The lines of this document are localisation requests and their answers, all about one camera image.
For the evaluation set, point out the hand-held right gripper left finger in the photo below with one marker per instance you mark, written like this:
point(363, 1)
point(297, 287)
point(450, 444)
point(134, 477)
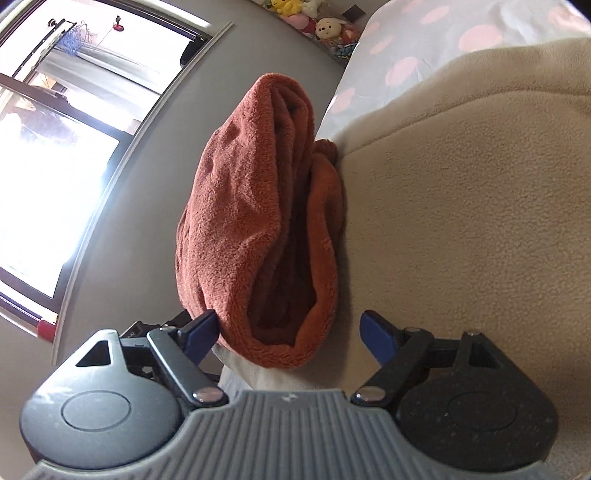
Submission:
point(203, 332)

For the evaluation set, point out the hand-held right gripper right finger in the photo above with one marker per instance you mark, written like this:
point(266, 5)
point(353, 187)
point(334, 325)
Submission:
point(376, 334)

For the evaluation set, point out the rust fleece garment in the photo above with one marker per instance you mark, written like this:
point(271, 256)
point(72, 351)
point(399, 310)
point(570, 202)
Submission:
point(240, 207)

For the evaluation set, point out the beige fleece blanket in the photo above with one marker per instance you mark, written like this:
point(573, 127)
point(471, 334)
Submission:
point(461, 207)

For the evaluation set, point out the red cylinder object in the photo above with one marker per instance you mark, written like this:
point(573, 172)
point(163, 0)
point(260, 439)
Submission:
point(47, 329)

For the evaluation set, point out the window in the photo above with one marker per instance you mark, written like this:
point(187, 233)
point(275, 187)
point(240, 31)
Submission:
point(55, 138)

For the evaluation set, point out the bed with pink-dotted sheet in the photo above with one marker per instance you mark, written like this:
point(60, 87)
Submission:
point(415, 41)

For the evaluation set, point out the clear tube of plush toys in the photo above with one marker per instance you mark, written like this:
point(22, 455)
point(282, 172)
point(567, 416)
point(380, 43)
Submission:
point(330, 30)

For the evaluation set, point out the dark wall socket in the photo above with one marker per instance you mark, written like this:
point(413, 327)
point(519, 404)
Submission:
point(354, 12)

